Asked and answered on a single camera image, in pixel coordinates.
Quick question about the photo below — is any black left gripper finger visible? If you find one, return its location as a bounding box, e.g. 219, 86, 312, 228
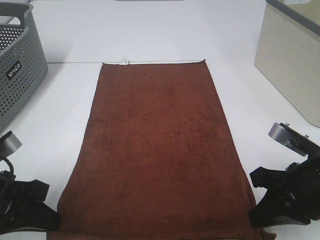
17, 179, 50, 202
13, 199, 61, 232

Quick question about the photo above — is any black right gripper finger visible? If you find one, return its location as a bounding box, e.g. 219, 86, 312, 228
249, 166, 293, 192
248, 190, 310, 228

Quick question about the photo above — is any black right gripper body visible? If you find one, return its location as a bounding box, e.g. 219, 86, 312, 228
283, 157, 320, 220

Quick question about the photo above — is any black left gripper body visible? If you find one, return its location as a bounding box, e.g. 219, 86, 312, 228
0, 170, 28, 235

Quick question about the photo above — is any brown towel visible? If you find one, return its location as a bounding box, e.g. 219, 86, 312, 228
46, 61, 276, 240

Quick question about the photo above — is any grey perforated plastic basket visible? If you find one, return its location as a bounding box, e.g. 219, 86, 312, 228
0, 2, 48, 130

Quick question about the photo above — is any beige storage box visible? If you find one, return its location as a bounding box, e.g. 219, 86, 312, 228
254, 0, 320, 127

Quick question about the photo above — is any white towel label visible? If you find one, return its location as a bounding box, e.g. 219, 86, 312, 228
119, 58, 130, 66

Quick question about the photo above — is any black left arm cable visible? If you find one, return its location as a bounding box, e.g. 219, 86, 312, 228
0, 156, 15, 181

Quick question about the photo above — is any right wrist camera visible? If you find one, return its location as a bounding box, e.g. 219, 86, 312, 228
268, 122, 320, 158

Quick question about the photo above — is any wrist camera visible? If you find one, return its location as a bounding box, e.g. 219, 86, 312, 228
268, 122, 320, 158
0, 131, 22, 158

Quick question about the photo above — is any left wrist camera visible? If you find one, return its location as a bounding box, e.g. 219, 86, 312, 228
0, 131, 22, 158

